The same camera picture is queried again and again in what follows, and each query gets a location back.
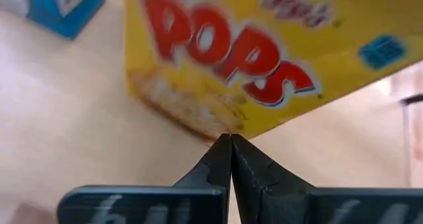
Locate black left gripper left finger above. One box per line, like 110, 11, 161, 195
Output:
173, 133, 232, 189

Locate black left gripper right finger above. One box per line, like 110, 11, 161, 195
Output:
231, 133, 315, 224

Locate yellow Corn Pops box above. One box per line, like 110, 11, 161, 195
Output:
124, 0, 423, 142

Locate blue cereal box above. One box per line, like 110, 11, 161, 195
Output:
25, 0, 107, 40

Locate wooden tray board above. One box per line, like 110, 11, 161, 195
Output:
0, 0, 423, 224

